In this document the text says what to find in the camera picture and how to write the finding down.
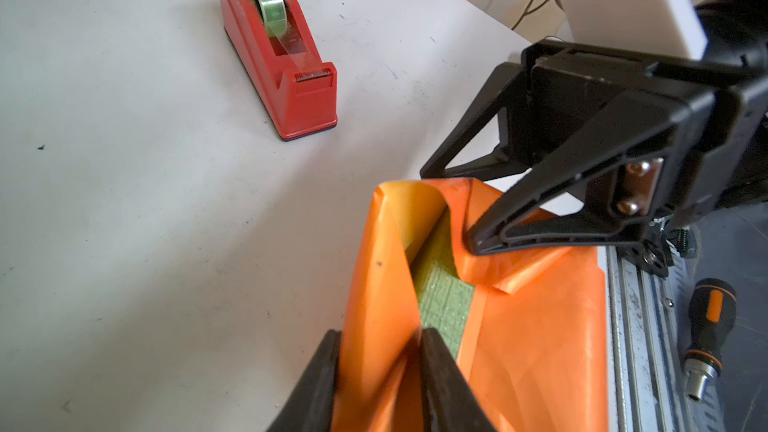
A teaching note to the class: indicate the red tape dispenser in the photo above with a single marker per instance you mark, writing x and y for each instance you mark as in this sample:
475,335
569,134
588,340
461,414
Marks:
275,45

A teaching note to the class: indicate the green gift box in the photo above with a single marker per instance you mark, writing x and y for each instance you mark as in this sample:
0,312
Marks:
444,300

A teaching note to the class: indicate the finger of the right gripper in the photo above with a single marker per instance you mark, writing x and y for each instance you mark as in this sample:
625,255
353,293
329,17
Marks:
642,156
502,97

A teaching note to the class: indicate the black orange screwdriver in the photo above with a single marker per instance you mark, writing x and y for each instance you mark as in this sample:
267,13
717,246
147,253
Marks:
712,314

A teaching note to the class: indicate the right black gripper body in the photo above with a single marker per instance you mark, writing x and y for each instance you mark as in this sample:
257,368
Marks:
567,83

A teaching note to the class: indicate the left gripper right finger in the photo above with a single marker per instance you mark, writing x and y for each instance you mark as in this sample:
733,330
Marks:
448,403

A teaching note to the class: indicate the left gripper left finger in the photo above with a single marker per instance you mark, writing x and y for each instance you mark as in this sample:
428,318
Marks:
309,406

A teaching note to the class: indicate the aluminium front rail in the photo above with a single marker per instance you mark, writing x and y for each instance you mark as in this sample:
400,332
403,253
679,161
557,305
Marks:
648,291

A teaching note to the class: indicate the yellow orange wrapping paper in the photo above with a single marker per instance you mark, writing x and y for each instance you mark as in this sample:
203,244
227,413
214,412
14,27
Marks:
534,350

